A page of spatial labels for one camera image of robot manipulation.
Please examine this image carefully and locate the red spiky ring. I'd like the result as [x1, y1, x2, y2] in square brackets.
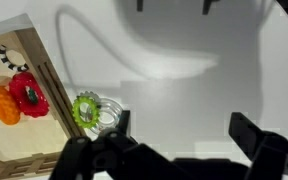
[8, 71, 50, 119]

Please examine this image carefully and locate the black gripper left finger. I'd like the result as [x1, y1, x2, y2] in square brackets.
[49, 110, 137, 180]

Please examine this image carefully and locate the green spiky ring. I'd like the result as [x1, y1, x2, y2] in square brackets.
[72, 91, 101, 129]

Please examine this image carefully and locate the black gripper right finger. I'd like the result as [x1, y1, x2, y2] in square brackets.
[228, 112, 288, 180]

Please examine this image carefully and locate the clear plastic ring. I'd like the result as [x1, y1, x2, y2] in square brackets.
[88, 97, 124, 135]

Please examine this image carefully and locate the black and white striped ring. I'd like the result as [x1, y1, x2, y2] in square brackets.
[0, 44, 30, 73]

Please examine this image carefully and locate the orange spiky ring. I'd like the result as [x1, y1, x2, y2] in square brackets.
[0, 85, 22, 126]

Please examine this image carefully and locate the wooden slatted tray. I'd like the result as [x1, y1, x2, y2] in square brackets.
[0, 27, 88, 180]

